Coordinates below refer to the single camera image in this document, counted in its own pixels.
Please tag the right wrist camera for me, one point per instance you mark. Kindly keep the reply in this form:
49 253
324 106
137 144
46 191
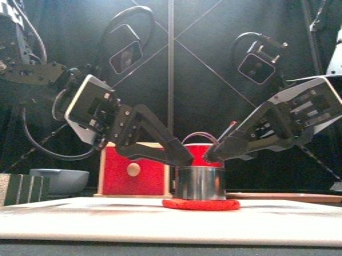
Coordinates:
257 68

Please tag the red dough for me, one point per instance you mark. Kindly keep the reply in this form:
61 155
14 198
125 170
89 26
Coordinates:
201 205

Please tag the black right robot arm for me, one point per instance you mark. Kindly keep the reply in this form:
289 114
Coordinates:
334 56

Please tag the round metal dough cutter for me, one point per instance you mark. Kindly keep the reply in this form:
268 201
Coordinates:
201 183

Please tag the red cup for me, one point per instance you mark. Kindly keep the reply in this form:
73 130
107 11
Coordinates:
202 155

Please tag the red utensil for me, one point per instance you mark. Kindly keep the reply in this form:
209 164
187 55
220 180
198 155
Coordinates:
228 130

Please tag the vertical frame pole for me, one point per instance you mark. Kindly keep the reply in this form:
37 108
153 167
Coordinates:
171 66

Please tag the blue-grey bowl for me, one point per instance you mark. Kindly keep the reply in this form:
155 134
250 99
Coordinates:
62 181

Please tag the wooden drawer box red front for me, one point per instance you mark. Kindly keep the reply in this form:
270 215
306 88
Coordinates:
121 180

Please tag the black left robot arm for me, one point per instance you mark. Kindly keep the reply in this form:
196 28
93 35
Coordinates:
31 75

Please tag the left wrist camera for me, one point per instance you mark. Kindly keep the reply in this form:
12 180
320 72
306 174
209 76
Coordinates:
127 53

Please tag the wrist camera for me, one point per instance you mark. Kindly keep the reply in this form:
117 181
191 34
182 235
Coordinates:
127 53
257 68

